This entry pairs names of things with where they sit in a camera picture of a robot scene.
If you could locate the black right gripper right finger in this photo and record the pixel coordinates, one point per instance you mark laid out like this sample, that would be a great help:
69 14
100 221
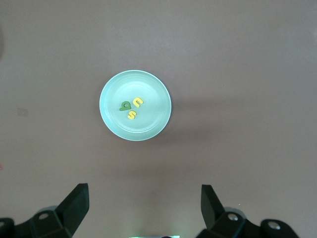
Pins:
223 223

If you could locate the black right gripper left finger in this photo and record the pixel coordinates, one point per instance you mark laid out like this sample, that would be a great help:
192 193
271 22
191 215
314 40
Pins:
62 218

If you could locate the yellow foam letter s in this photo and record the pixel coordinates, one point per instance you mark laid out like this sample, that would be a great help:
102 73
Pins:
132 114

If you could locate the green foam letter b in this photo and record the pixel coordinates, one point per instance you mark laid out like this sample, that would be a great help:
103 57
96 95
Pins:
122 108

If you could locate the yellow foam letter u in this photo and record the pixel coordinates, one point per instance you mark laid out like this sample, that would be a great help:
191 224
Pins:
140 102

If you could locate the pale green round plate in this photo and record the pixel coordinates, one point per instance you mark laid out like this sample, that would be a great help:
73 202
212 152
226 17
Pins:
148 124

